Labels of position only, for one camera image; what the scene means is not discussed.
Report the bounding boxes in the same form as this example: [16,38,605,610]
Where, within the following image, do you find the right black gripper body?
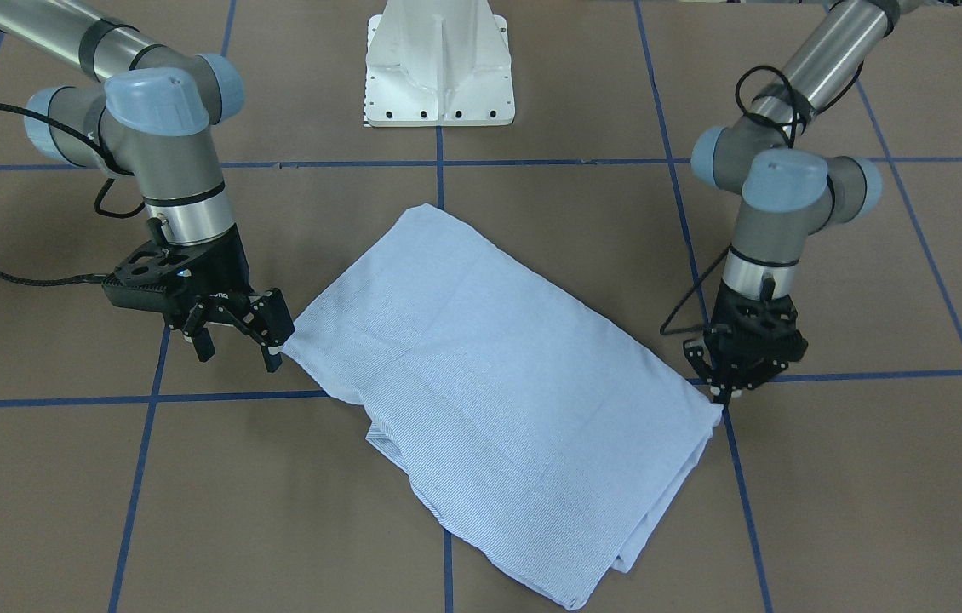
[102,224,295,346]

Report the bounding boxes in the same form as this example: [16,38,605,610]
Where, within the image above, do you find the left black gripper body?
[683,284,809,392]

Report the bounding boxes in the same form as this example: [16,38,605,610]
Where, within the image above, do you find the light blue striped shirt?
[283,204,721,610]

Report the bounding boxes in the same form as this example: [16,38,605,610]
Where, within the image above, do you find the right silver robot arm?
[0,1,294,372]

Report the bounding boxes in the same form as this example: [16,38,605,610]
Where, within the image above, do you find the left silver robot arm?
[683,1,918,404]

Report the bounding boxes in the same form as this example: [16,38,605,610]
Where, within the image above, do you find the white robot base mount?
[364,1,517,128]

